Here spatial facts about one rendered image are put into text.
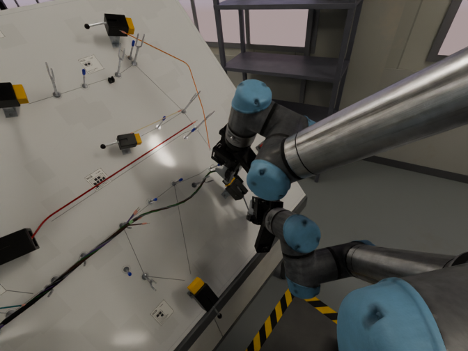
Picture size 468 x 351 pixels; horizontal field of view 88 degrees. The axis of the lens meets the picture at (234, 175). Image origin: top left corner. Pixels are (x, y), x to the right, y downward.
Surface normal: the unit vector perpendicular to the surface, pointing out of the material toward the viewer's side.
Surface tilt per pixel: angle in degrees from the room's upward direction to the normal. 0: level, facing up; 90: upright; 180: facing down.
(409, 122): 84
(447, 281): 39
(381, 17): 90
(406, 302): 30
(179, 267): 48
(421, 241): 0
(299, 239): 53
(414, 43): 90
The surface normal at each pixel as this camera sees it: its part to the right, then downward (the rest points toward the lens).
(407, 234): -0.09, -0.72
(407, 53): -0.47, 0.64
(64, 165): 0.49, -0.18
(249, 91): 0.18, -0.48
